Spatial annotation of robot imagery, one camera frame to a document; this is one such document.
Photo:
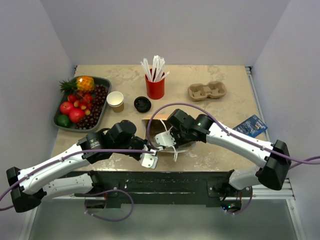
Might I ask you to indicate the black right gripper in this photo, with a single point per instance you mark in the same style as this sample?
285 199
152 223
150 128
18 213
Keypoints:
174 131

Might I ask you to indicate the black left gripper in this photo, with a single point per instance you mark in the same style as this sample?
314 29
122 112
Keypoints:
143 142

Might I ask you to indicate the brown paper takeout bag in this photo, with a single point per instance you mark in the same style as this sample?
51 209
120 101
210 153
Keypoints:
160 124

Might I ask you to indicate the brown pulp cup carrier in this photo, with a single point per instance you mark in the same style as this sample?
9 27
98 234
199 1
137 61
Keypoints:
212 90

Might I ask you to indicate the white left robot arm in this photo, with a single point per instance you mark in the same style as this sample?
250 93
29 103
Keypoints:
29 186

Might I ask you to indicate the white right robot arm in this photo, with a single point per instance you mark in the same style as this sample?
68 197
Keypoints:
271 160

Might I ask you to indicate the black plastic cup lid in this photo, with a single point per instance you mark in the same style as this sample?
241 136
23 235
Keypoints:
142 104

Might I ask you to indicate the stacked brown paper cups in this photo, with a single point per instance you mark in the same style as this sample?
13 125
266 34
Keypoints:
115 100

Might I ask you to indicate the dark red grape bunch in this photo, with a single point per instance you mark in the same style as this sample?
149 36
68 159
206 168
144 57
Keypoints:
99 97

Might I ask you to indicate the red ribbed straw cup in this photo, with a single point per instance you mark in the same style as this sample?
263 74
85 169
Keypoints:
155 90

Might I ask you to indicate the white wrapped straw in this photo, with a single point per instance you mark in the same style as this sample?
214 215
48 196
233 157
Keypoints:
154 67
148 70
160 63
163 77

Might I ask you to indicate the red apple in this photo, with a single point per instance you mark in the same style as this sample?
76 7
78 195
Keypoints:
76 115
66 107

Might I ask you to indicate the red lychee fruit cluster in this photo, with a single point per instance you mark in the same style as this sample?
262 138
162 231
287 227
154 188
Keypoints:
82 101

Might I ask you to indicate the blue card packet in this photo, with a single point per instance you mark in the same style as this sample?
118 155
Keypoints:
252 127

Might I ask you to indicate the green lime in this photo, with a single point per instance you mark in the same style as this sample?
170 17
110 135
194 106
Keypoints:
63 121

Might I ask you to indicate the orange pineapple fruit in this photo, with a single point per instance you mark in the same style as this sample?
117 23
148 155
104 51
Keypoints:
85 84

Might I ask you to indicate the dark green fruit tray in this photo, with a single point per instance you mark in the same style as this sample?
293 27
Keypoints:
72 128

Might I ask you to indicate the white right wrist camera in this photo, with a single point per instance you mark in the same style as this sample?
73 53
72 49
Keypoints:
164 140

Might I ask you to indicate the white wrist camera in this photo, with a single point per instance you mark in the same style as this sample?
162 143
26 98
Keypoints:
149 160
164 140

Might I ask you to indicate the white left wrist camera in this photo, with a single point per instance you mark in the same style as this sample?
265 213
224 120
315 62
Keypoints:
149 160

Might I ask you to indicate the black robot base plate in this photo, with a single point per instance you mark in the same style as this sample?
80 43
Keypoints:
164 188

